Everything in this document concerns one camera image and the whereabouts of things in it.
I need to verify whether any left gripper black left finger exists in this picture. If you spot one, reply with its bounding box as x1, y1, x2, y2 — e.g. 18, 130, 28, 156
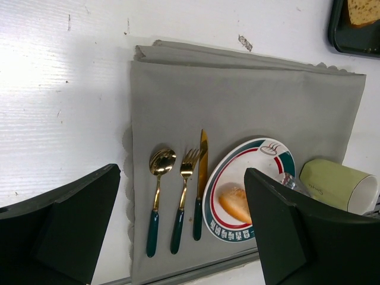
1, 164, 121, 284

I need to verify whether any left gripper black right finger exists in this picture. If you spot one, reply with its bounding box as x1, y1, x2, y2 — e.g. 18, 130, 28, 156
244, 168, 379, 284

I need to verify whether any small orange bread roll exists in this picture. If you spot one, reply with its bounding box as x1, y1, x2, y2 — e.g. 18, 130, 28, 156
218, 187, 252, 224

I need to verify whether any seeded bread slice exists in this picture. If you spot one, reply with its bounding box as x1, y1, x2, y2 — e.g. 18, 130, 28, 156
347, 0, 379, 27

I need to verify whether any pale green mug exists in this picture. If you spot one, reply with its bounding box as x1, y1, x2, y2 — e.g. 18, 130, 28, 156
300, 159, 379, 215

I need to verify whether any white plate green red rim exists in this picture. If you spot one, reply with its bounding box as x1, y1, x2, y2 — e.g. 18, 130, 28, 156
202, 138, 296, 243

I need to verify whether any grey cloth placemat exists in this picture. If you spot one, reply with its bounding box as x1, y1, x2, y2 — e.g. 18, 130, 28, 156
130, 40, 366, 284

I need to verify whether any black food tray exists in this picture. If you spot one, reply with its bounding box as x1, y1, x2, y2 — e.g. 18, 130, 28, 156
327, 0, 379, 59

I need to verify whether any aluminium rail front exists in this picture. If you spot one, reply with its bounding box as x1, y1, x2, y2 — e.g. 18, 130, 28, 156
88, 248, 262, 285

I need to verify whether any gold knife green handle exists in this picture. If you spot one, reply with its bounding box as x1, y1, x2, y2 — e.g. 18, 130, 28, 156
192, 129, 208, 241

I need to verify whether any gold spoon green handle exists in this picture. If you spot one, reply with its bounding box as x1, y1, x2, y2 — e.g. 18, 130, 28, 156
146, 148, 176, 258

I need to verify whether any gold fork green handle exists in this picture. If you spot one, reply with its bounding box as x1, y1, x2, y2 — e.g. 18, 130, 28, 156
170, 149, 200, 255

